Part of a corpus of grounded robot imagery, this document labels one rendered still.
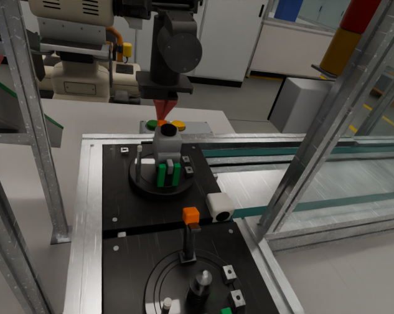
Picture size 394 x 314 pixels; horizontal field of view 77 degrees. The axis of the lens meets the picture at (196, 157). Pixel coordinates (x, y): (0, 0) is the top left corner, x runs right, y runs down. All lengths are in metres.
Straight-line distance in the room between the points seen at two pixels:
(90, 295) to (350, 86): 0.43
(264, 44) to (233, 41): 0.89
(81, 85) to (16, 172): 0.55
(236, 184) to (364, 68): 0.40
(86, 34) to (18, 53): 0.74
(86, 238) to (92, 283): 0.08
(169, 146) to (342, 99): 0.28
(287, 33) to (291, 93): 4.24
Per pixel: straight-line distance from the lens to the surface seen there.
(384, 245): 0.84
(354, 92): 0.37
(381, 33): 0.36
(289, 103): 0.37
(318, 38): 4.94
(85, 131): 0.87
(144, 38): 3.46
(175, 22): 0.37
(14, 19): 0.35
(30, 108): 0.39
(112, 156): 0.58
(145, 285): 0.38
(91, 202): 0.50
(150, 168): 0.52
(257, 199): 0.64
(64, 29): 1.09
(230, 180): 0.65
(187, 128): 0.73
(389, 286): 0.76
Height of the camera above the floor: 1.34
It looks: 37 degrees down
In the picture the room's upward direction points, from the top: 13 degrees clockwise
